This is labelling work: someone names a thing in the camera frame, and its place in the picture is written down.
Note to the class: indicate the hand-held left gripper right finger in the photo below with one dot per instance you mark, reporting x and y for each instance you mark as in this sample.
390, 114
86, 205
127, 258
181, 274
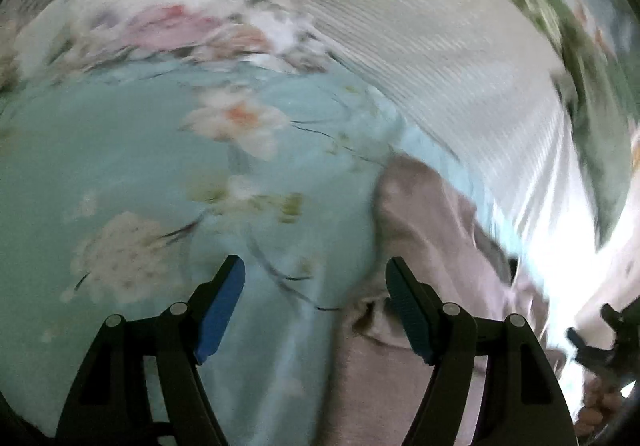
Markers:
412, 313

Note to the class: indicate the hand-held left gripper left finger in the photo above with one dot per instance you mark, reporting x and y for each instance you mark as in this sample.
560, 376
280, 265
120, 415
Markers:
221, 311

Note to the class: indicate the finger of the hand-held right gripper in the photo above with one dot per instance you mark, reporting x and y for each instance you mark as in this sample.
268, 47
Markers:
625, 331
587, 351

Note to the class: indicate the mauve knit sweater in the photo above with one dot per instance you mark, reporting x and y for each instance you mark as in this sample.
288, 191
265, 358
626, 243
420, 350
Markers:
440, 226

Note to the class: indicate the person's right hand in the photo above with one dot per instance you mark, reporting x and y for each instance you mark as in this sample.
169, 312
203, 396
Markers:
597, 406

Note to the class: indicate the teal floral bed sheet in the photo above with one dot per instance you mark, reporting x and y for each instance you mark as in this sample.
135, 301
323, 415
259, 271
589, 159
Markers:
125, 150

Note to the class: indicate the white striped pillow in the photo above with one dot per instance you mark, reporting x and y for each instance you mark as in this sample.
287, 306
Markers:
450, 50

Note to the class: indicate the white pink floral pillow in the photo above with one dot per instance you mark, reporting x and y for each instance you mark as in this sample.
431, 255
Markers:
165, 25

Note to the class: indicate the green floral cloth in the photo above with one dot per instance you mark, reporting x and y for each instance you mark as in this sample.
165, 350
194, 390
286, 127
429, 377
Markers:
550, 5

